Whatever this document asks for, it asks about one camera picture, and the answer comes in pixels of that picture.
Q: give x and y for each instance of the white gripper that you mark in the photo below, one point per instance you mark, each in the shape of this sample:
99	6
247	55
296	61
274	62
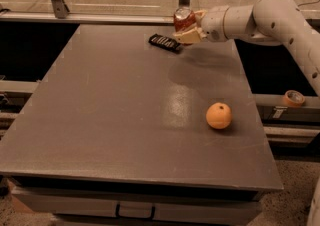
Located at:
213	23

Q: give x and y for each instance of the red coke can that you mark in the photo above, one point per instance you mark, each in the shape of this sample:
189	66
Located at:
184	19

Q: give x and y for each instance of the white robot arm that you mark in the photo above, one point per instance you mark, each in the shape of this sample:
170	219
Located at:
264	22

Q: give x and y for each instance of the black rxbar chocolate bar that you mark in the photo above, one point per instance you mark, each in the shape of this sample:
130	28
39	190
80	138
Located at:
164	42

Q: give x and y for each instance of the orange fruit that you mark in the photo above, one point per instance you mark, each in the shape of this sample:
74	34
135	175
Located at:
219	116

